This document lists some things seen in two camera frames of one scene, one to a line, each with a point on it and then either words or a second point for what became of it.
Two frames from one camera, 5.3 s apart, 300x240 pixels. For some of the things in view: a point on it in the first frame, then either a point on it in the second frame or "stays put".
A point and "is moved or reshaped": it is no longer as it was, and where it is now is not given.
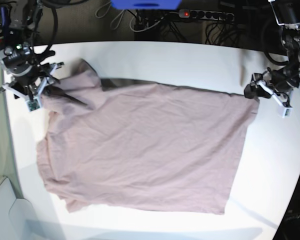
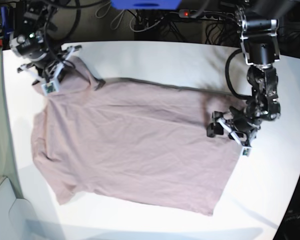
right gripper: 279,78 → 248,126
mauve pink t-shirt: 111,144 is moved or reshaped
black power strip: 207,14 stays put
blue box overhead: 146,4 stays put
